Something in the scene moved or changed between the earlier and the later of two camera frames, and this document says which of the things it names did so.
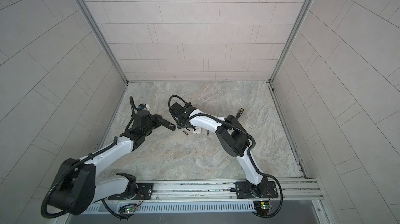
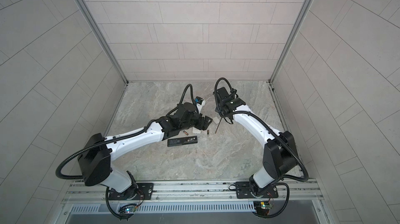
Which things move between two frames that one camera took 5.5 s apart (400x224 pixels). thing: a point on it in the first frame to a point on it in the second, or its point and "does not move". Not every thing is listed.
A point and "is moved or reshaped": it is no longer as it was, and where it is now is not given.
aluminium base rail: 251,201 does not move
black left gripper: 157,120 to 204,125
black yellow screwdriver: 239,113 is moved or reshaped
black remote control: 167,124 is moved or reshaped
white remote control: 198,131 does not move
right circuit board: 262,208 does not move
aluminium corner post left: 97,30 does not move
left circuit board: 130,209 does not move
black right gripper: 179,125 to 220,105
